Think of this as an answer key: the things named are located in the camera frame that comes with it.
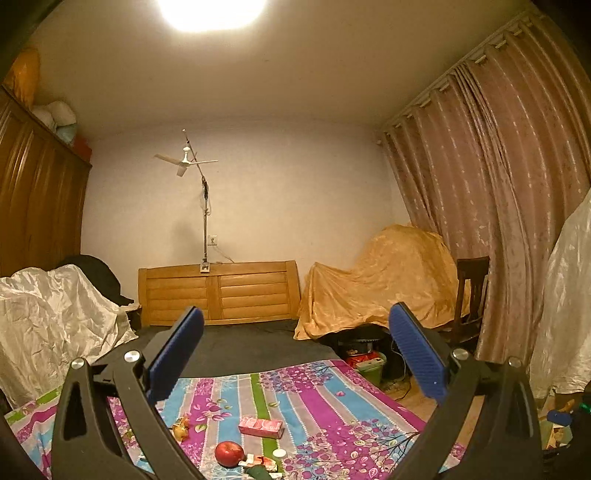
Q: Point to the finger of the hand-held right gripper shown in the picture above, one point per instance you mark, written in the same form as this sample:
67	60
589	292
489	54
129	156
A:
558	416

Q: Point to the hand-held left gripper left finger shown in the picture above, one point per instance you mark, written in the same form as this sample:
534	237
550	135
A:
178	350

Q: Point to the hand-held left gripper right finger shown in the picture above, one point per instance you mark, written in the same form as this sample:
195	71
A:
418	355

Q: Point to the pink carton box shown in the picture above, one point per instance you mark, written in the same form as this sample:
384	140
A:
261	427

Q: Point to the red apple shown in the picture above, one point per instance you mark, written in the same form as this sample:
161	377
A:
229	453

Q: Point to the green plastic bin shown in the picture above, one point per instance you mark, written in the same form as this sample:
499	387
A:
373	374

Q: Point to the black round appliance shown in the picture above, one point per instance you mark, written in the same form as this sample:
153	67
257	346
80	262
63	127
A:
360	341

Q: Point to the small yellow toy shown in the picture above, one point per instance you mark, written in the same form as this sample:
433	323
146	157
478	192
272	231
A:
181	427

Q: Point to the tan cloth cover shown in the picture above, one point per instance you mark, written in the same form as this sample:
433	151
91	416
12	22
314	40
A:
392	277

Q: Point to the wooden headboard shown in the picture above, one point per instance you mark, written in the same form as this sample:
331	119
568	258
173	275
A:
249	290

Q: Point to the dark wooden chair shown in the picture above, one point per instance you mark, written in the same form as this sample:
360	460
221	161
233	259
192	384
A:
471	277

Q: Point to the black cloth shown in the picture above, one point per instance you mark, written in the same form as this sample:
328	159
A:
97	274

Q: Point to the floral striped bedsheet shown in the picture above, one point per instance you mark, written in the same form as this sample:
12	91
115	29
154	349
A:
314	406

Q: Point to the white satin cloth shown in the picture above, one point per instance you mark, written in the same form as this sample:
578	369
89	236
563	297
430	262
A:
568	300
55	318

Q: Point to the red white wrapper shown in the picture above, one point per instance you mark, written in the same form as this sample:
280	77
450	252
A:
263	461

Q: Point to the pink patterned curtain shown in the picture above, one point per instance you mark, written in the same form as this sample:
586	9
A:
498	184

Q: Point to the white ceiling fan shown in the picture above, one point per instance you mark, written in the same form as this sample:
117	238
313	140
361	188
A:
185	159

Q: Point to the brown wooden wardrobe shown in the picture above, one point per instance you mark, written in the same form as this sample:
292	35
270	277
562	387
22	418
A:
37	194

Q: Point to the red storage box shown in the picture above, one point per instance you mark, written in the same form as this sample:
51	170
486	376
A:
83	147

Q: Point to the light blue bundle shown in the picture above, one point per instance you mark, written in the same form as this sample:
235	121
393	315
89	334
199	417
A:
68	134

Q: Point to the white bundle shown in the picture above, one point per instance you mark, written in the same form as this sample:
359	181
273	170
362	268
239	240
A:
55	115

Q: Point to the orange bag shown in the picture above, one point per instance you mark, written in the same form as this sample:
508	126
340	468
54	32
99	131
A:
23	78

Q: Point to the ceiling light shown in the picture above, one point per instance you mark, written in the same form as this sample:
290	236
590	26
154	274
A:
212	11

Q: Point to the white curtain rail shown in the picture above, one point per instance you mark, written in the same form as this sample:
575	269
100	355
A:
482	56

